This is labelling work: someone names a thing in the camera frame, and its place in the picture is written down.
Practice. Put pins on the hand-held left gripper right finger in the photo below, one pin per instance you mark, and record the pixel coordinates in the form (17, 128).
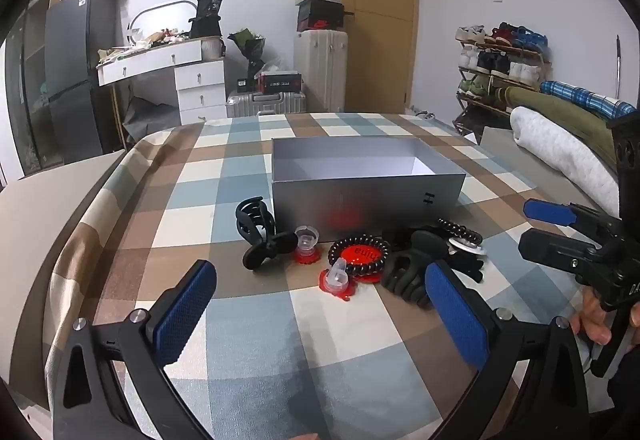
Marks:
(457, 315)

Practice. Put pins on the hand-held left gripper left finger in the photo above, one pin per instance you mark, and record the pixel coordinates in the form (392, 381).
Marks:
(185, 315)

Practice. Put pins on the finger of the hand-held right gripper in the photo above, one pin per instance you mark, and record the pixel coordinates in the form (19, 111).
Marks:
(555, 247)
(547, 212)

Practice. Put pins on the black toothed hair clip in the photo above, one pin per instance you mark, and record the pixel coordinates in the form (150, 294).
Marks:
(467, 265)

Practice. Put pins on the large black hair claw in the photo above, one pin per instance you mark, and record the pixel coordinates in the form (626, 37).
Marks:
(407, 270)

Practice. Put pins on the white round disc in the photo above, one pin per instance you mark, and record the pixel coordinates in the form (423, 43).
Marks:
(467, 247)

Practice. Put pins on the red clear suction cup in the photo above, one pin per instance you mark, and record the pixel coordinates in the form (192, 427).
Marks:
(337, 280)
(306, 242)

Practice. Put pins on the grey cardboard box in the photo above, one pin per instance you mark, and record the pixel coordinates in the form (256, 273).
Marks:
(350, 200)

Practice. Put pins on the person's right hand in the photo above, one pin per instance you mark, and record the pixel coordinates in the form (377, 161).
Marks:
(592, 320)

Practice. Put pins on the white rolled quilt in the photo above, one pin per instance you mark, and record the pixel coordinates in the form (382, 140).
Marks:
(560, 150)

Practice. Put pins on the olive rolled blanket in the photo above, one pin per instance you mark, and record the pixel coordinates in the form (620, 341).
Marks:
(560, 115)

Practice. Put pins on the blue plaid blanket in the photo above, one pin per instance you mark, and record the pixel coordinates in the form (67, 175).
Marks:
(585, 97)

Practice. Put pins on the plaid bed sheet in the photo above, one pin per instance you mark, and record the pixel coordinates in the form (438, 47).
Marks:
(200, 200)

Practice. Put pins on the red round badge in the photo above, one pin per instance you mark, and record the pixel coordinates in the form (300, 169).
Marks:
(357, 256)

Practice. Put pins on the thin black rod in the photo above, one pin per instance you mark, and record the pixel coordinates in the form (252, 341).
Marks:
(618, 65)

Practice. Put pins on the shoe rack with shoes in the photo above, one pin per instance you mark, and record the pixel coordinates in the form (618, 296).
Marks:
(500, 65)

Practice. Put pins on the person's dark clothing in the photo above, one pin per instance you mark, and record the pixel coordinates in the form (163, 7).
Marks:
(625, 395)

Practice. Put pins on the silver suitcase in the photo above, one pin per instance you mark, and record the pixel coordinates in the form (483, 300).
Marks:
(265, 104)

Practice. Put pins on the white dresser with drawers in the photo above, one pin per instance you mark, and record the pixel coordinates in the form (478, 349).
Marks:
(200, 80)

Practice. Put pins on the small black box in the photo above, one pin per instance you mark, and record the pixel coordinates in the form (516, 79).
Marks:
(246, 85)

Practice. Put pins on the black and red box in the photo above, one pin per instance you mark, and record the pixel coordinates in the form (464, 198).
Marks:
(280, 82)

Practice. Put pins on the wooden door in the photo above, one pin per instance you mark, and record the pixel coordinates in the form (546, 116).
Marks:
(377, 20)

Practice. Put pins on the white ribbed container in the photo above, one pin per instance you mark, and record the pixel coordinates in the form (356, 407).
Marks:
(212, 49)

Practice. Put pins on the white suitcase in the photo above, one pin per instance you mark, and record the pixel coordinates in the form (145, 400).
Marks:
(320, 70)

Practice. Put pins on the dark grey refrigerator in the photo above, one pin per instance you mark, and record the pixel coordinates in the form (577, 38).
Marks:
(75, 70)

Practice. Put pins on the dark wrapped bouquet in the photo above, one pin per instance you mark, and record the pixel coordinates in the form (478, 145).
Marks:
(247, 45)

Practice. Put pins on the black bag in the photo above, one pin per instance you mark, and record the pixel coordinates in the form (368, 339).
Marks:
(206, 17)

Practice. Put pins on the oval mirror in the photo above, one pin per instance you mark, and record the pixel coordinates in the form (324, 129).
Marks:
(150, 15)

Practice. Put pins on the stack of shoe boxes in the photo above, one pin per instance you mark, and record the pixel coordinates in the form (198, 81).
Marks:
(320, 7)

